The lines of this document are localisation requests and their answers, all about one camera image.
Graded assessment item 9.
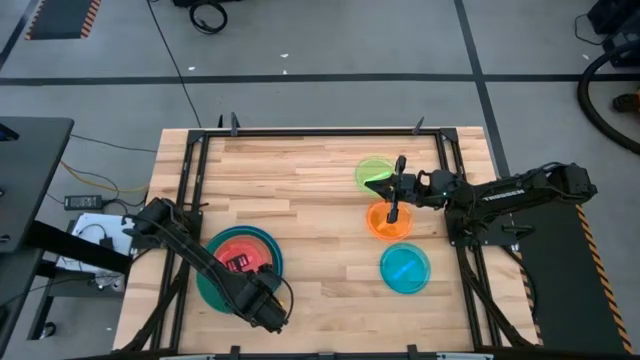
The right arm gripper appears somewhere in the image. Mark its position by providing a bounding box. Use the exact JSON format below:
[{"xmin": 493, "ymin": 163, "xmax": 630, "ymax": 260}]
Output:
[{"xmin": 364, "ymin": 155, "xmax": 431, "ymax": 224}]

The translucent light green plate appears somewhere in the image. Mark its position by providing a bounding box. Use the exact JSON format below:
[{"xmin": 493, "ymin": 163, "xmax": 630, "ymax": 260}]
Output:
[{"xmin": 353, "ymin": 155, "xmax": 397, "ymax": 195}]

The translucent orange plate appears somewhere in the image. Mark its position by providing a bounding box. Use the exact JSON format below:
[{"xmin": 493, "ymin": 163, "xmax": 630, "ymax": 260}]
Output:
[{"xmin": 365, "ymin": 198, "xmax": 415, "ymax": 243}]

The large dark green plate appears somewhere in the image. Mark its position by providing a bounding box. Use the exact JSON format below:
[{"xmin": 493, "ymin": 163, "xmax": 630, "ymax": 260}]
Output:
[{"xmin": 196, "ymin": 227, "xmax": 281, "ymax": 315}]

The translucent red plate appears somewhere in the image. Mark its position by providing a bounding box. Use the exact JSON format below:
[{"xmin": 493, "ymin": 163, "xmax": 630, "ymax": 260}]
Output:
[{"xmin": 214, "ymin": 236, "xmax": 275, "ymax": 284}]

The translucent teal plate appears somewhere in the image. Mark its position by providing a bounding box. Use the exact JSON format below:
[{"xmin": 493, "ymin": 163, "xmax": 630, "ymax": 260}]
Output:
[{"xmin": 379, "ymin": 242, "xmax": 432, "ymax": 295}]

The white box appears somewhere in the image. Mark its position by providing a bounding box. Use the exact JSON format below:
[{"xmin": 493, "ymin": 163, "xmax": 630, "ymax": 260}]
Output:
[{"xmin": 55, "ymin": 213, "xmax": 139, "ymax": 292}]

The large hazard striped mat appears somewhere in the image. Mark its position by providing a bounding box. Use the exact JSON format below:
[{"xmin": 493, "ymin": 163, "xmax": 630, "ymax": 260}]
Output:
[{"xmin": 509, "ymin": 182, "xmax": 636, "ymax": 356}]

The black power adapter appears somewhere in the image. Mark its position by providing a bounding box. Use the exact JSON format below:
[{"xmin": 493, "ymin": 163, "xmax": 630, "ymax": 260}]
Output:
[{"xmin": 63, "ymin": 194, "xmax": 104, "ymax": 211}]

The black orange shoe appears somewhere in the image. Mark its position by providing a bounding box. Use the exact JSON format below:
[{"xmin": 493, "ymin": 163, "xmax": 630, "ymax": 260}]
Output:
[{"xmin": 612, "ymin": 88, "xmax": 640, "ymax": 114}]

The black desk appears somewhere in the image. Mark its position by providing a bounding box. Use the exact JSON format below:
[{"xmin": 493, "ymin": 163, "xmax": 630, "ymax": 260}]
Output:
[{"xmin": 0, "ymin": 116, "xmax": 134, "ymax": 360}]

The black equipment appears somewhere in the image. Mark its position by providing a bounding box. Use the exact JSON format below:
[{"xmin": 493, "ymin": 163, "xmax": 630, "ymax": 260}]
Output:
[{"xmin": 587, "ymin": 0, "xmax": 640, "ymax": 69}]

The small hazard striped mat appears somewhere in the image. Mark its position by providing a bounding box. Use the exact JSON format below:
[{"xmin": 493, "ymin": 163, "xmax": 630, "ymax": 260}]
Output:
[{"xmin": 23, "ymin": 0, "xmax": 103, "ymax": 41}]

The black metal table frame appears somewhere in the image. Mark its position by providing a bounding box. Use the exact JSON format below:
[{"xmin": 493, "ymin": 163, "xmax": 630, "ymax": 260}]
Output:
[{"xmin": 119, "ymin": 127, "xmax": 539, "ymax": 354}]

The yellow floor cable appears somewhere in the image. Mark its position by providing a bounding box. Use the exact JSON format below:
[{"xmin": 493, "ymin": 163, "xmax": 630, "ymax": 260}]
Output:
[{"xmin": 59, "ymin": 160, "xmax": 150, "ymax": 194}]

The thick black hose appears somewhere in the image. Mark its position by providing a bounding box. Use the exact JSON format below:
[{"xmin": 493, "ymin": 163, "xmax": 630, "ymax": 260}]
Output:
[{"xmin": 576, "ymin": 39, "xmax": 640, "ymax": 156}]

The thin black floor cable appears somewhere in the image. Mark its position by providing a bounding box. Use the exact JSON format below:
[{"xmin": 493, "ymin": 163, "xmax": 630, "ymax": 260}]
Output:
[{"xmin": 69, "ymin": 132, "xmax": 159, "ymax": 154}]

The coiled black cable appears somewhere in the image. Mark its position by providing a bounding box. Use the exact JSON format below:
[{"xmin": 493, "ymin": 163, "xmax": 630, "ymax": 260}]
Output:
[{"xmin": 188, "ymin": 0, "xmax": 229, "ymax": 35}]

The long black floor cable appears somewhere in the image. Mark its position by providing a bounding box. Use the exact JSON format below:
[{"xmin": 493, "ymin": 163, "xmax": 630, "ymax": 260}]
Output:
[{"xmin": 146, "ymin": 0, "xmax": 203, "ymax": 129}]

